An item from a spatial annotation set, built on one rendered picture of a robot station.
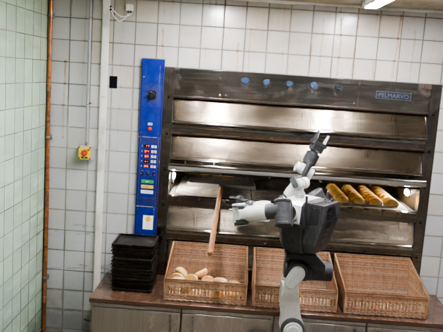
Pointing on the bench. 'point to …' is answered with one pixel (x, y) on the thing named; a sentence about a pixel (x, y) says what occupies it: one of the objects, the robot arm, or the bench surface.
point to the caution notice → (147, 222)
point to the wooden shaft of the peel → (215, 223)
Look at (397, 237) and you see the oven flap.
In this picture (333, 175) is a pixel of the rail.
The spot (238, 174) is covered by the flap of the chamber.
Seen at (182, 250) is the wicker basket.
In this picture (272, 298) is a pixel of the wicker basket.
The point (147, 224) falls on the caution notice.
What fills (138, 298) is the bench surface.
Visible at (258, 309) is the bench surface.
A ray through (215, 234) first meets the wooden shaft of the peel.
